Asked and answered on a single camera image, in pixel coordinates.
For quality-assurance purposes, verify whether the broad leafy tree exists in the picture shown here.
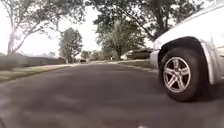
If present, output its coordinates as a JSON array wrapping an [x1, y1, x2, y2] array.
[[96, 19, 147, 61]]

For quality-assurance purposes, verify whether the dark parked vehicle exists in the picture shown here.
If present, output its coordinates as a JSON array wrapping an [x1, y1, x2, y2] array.
[[125, 48, 154, 61]]

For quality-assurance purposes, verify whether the grey asphalt road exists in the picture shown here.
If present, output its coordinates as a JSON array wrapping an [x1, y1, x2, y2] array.
[[0, 63, 224, 128]]

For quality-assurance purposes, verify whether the dark green tree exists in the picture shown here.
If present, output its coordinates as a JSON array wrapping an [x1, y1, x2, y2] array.
[[58, 27, 84, 64]]

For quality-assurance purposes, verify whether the large overhanging tree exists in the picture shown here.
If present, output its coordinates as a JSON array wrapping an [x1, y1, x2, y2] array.
[[87, 0, 214, 42]]

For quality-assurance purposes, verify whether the silver car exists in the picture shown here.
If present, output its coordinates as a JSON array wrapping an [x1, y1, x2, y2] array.
[[149, 1, 224, 103]]

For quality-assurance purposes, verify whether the low hedge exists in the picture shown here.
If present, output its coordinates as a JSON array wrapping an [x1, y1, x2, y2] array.
[[0, 53, 66, 71]]

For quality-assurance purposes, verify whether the grass verge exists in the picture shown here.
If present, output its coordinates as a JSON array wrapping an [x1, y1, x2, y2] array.
[[0, 63, 79, 83]]

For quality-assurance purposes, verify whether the large bare-trunked tree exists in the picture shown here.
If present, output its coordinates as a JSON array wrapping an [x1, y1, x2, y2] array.
[[0, 0, 86, 57]]

